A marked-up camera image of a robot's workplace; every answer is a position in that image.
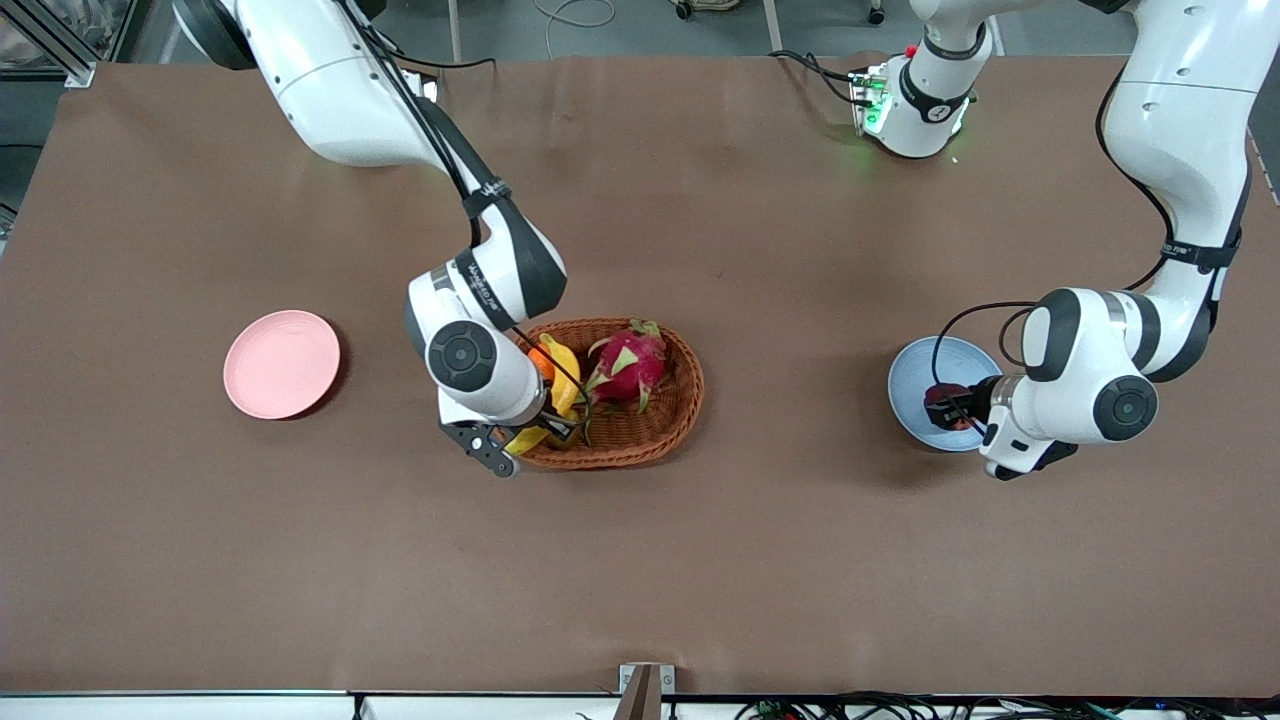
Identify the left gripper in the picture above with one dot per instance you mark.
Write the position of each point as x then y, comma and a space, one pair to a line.
972, 408

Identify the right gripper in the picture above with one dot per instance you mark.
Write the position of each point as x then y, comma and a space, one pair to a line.
556, 424

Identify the red apple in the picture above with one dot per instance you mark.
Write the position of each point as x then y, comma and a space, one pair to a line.
945, 395

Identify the yellow banana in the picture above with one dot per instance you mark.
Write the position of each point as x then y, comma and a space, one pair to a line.
566, 388

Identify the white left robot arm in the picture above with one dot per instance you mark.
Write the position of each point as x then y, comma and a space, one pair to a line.
1180, 130

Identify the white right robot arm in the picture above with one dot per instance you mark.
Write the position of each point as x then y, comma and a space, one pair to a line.
330, 90

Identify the light blue plate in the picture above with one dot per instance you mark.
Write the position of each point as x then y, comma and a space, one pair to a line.
915, 380

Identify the orange fruit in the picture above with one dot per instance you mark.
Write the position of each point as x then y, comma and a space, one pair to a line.
541, 366

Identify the brown wicker basket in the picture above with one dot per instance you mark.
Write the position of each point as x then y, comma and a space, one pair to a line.
640, 440

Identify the pink dragon fruit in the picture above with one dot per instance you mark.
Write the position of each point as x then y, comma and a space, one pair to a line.
628, 362

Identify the brown table cover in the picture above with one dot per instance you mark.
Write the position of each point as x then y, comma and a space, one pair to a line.
640, 560

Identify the pink plate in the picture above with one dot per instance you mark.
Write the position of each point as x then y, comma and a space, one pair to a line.
282, 363

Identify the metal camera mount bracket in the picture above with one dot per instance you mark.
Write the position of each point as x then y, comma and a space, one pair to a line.
646, 690

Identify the white table edge rail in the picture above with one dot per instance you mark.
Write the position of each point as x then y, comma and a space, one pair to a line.
180, 706

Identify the aluminium frame profile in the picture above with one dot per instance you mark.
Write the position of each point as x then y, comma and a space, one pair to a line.
50, 40

